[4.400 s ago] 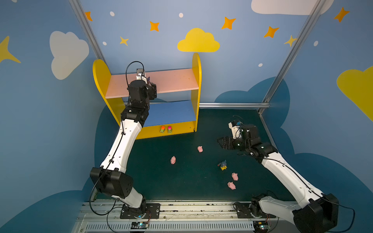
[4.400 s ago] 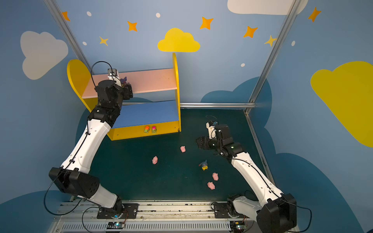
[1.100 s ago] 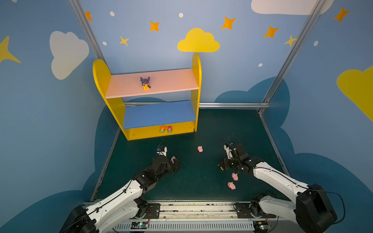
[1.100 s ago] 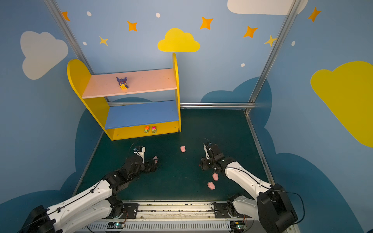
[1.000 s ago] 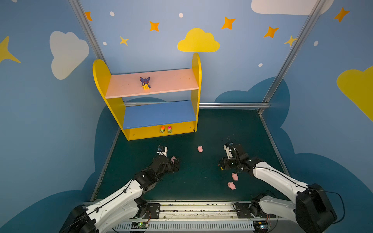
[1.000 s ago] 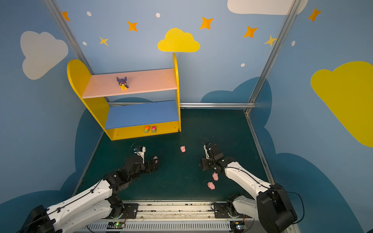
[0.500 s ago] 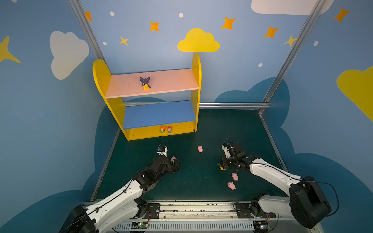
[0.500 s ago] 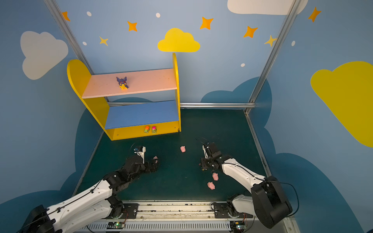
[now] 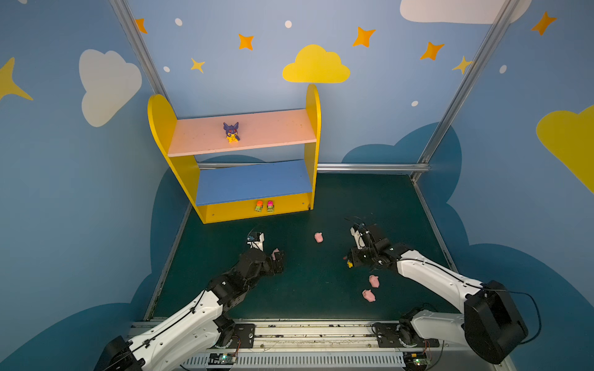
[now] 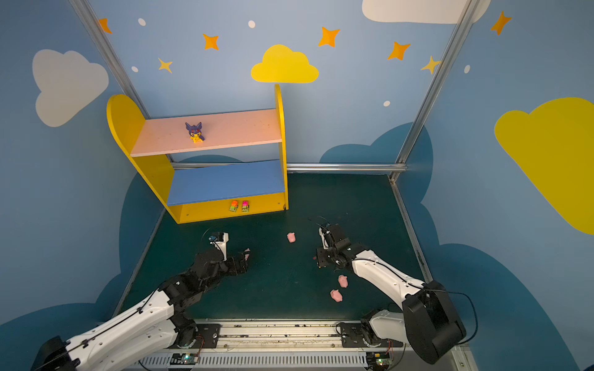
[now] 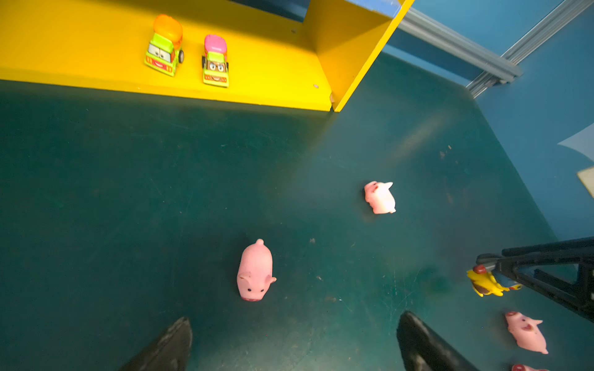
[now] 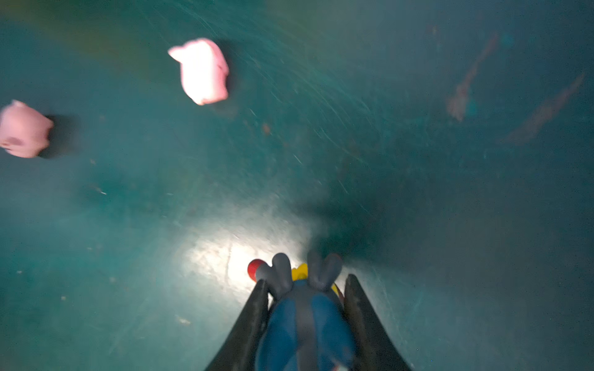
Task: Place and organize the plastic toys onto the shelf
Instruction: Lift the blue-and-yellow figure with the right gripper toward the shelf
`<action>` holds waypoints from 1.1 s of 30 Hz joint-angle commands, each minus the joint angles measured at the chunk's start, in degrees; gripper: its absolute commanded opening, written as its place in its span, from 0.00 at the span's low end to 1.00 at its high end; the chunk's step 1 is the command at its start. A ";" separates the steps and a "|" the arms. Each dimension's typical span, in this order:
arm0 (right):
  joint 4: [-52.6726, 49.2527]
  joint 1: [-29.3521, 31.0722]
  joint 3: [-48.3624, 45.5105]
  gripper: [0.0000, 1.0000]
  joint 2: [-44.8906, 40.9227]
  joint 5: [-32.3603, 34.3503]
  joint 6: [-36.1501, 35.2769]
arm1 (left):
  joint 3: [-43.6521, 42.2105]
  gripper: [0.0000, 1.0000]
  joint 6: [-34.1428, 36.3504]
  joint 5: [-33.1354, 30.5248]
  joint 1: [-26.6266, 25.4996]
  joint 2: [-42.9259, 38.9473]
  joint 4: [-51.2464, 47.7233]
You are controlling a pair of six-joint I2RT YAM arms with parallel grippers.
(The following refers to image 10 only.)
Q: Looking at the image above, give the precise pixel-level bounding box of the purple creature toy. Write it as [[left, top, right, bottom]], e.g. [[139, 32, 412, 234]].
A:
[[185, 122, 205, 143]]

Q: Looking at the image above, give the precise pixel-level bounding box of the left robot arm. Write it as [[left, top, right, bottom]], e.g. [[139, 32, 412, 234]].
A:
[[32, 247, 251, 370]]

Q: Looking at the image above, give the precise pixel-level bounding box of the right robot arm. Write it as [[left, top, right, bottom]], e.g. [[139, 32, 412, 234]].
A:
[[316, 224, 467, 364]]

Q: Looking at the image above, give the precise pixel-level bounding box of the yellow toy shelf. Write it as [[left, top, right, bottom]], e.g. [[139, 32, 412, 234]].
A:
[[106, 85, 289, 224]]

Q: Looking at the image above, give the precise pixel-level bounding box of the left controller board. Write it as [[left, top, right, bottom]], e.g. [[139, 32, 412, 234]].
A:
[[170, 352, 200, 366]]

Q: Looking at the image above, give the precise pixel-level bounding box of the controller board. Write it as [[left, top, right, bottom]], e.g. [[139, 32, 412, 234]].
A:
[[170, 352, 200, 366], [365, 352, 394, 371]]

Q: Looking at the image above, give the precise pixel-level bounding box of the right controller board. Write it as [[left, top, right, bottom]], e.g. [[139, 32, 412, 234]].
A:
[[365, 352, 394, 371]]

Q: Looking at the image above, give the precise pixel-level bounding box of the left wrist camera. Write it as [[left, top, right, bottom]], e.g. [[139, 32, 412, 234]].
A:
[[209, 232, 229, 261]]

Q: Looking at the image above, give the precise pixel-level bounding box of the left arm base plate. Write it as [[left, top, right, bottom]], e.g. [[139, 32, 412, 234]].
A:
[[176, 323, 221, 349]]

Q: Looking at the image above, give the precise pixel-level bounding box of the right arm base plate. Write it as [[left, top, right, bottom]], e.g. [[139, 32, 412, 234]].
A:
[[335, 322, 388, 348]]

